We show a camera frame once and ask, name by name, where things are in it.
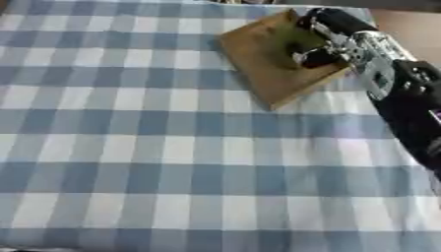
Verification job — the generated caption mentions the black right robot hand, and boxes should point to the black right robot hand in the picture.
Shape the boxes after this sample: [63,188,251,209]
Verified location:
[283,7,381,70]

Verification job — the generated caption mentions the tan cardboard box green inside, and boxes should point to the tan cardboard box green inside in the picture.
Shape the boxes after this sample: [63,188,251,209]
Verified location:
[217,8,351,111]

